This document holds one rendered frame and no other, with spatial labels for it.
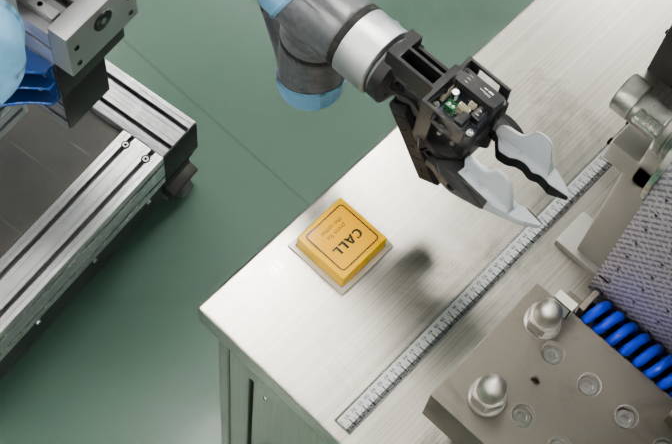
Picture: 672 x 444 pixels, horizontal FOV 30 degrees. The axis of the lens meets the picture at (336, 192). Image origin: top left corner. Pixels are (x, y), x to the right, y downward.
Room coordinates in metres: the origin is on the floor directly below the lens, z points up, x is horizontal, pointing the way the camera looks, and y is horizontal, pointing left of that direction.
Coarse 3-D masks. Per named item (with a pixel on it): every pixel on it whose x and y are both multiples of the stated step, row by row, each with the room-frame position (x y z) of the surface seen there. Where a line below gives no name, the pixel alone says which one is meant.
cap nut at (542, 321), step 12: (540, 300) 0.47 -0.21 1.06; (552, 300) 0.47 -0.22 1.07; (528, 312) 0.47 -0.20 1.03; (540, 312) 0.46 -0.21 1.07; (552, 312) 0.46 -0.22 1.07; (528, 324) 0.45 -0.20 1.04; (540, 324) 0.45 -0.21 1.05; (552, 324) 0.45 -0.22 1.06; (540, 336) 0.45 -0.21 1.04; (552, 336) 0.45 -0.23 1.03
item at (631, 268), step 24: (648, 216) 0.51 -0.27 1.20; (624, 240) 0.51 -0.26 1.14; (648, 240) 0.50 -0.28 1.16; (624, 264) 0.50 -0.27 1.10; (648, 264) 0.49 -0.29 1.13; (600, 288) 0.51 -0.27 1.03; (624, 288) 0.50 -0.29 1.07; (648, 288) 0.49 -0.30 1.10; (624, 312) 0.49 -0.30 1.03; (648, 312) 0.48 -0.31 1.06
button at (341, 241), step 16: (336, 208) 0.60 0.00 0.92; (352, 208) 0.60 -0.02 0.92; (320, 224) 0.58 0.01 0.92; (336, 224) 0.58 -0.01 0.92; (352, 224) 0.58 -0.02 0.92; (368, 224) 0.59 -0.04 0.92; (304, 240) 0.56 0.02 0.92; (320, 240) 0.56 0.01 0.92; (336, 240) 0.56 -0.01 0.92; (352, 240) 0.57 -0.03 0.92; (368, 240) 0.57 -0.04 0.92; (384, 240) 0.57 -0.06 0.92; (320, 256) 0.54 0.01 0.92; (336, 256) 0.54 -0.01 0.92; (352, 256) 0.55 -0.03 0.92; (368, 256) 0.55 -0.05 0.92; (336, 272) 0.53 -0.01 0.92; (352, 272) 0.53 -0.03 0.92
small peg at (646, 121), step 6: (642, 108) 0.58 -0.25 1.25; (636, 114) 0.57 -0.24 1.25; (642, 114) 0.57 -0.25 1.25; (648, 114) 0.58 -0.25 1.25; (636, 120) 0.57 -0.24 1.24; (642, 120) 0.57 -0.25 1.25; (648, 120) 0.57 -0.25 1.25; (654, 120) 0.57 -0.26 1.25; (642, 126) 0.57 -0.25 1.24; (648, 126) 0.57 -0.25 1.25; (654, 126) 0.57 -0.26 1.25; (660, 126) 0.57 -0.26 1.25; (648, 132) 0.56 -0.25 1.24; (654, 132) 0.56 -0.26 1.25; (654, 138) 0.56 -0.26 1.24
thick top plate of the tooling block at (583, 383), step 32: (512, 320) 0.46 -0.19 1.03; (576, 320) 0.47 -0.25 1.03; (480, 352) 0.42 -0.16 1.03; (512, 352) 0.43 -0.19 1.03; (544, 352) 0.43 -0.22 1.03; (576, 352) 0.44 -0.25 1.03; (608, 352) 0.44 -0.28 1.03; (448, 384) 0.39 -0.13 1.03; (512, 384) 0.40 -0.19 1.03; (544, 384) 0.40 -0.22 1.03; (576, 384) 0.41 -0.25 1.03; (608, 384) 0.41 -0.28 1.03; (640, 384) 0.42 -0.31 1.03; (448, 416) 0.36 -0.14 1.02; (480, 416) 0.36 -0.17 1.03; (512, 416) 0.37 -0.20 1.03; (544, 416) 0.37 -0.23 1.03; (576, 416) 0.38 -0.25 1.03; (608, 416) 0.38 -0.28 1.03; (640, 416) 0.39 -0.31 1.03
